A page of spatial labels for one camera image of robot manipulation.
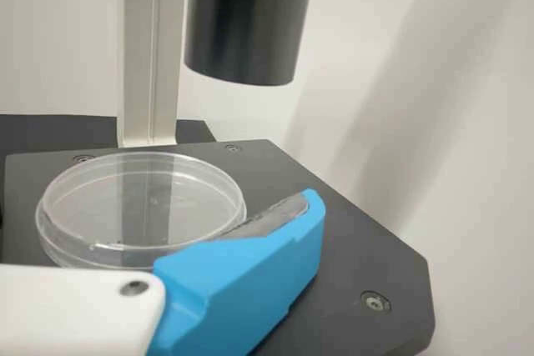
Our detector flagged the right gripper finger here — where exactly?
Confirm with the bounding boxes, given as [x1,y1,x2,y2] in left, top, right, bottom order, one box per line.
[139,188,327,356]

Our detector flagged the petri dish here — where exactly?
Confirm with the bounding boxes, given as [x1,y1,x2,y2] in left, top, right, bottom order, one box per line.
[35,151,247,273]

